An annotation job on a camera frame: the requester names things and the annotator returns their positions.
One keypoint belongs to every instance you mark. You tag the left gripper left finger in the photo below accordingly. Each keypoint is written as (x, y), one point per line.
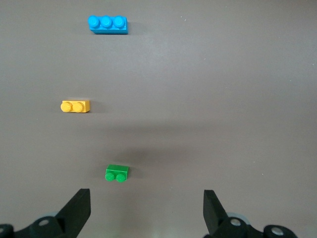
(71, 218)

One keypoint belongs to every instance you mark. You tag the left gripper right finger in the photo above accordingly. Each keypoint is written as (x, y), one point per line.
(215, 218)

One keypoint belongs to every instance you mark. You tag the yellow two-stud block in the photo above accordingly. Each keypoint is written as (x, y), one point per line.
(75, 107)

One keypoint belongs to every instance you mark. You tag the green two-stud block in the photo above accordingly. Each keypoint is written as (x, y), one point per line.
(117, 173)

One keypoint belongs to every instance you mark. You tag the blue three-stud block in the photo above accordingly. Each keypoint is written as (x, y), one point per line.
(109, 24)

